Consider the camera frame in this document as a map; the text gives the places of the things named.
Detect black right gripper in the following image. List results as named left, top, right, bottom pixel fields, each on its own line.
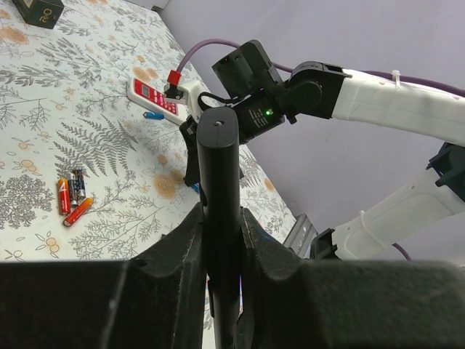
left=179, top=116, right=200, bottom=186

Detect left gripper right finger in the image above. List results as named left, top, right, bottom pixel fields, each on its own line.
left=238, top=209, right=464, bottom=348

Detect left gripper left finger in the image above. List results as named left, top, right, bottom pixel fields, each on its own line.
left=1, top=206, right=206, bottom=348

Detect plain black remote control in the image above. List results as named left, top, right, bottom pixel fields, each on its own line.
left=197, top=107, right=240, bottom=348

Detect blue purple battery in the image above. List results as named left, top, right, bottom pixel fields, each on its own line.
left=239, top=275, right=243, bottom=316

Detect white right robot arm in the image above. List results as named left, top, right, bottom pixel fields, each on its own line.
left=213, top=40, right=464, bottom=260

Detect blue battery near red remote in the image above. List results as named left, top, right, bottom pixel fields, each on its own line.
left=143, top=112, right=164, bottom=120

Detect red white remote control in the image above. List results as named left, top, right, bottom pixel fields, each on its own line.
left=126, top=78, right=187, bottom=125

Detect floral table mat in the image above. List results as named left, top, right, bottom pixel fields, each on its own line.
left=0, top=0, right=299, bottom=262

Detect black box at back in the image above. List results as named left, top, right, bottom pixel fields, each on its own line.
left=12, top=0, right=65, bottom=29

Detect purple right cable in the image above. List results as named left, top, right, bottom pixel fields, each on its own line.
left=176, top=38, right=465, bottom=262

